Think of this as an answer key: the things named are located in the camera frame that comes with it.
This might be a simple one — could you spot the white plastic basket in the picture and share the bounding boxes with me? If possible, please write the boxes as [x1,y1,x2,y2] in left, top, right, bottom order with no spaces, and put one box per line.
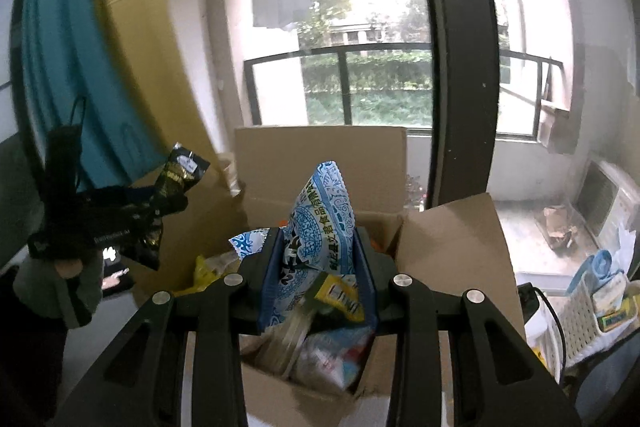
[557,272,640,365]

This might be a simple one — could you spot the black snack packet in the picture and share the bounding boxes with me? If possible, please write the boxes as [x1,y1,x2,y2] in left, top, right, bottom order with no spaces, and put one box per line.
[125,143,211,270]

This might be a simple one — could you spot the grey cloth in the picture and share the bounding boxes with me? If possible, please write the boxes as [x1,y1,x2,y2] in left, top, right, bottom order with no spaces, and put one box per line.
[575,332,640,427]

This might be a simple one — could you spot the brown cardboard box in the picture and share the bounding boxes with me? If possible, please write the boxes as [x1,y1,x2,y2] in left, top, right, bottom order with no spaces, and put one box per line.
[120,126,526,427]

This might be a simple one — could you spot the teal curtain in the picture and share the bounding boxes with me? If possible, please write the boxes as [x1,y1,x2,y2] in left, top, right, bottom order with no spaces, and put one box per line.
[20,0,173,188]

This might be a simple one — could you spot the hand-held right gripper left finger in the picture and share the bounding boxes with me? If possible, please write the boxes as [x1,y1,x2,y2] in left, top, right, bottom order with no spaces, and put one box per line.
[52,227,283,427]

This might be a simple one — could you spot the cardboard piece on railing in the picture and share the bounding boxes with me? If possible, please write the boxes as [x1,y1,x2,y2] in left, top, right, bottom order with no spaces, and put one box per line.
[537,102,576,152]

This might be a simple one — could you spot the blue white patterned snack packet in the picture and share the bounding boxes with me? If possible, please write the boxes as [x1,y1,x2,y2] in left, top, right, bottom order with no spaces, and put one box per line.
[229,161,378,335]

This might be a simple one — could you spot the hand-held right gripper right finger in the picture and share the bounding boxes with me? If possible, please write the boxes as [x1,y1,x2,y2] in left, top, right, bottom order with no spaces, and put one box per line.
[352,227,583,427]

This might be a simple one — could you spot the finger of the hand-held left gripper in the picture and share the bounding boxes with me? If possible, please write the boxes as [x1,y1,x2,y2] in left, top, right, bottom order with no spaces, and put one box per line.
[82,186,162,214]
[100,199,188,249]

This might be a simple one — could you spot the person's left forearm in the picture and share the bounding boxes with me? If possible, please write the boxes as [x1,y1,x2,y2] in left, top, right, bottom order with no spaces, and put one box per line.
[12,252,106,330]

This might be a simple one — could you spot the black cable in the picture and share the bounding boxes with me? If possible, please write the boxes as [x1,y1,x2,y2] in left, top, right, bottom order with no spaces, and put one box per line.
[517,284,568,383]

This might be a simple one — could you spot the clear snack packet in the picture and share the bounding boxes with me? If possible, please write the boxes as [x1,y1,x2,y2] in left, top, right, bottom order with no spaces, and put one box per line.
[250,307,316,378]

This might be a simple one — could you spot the white air conditioner unit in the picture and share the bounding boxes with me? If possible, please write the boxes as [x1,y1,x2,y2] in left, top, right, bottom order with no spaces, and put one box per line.
[575,157,640,248]

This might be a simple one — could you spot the green packet with yellow label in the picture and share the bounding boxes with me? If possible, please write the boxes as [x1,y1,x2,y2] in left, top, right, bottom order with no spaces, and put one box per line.
[305,272,368,325]

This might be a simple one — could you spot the black window frame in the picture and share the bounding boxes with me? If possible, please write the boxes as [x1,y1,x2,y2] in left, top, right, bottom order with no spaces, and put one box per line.
[410,0,501,210]

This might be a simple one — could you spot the black balcony railing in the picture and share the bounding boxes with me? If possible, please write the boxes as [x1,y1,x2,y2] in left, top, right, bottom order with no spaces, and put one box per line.
[242,48,566,142]

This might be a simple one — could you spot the cardboard scraps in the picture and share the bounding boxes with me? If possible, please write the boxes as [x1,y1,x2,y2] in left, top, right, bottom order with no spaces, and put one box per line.
[542,204,576,250]

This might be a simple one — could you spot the yellow snack bag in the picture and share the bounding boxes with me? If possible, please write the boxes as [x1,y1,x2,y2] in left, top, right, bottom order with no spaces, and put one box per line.
[192,254,241,293]

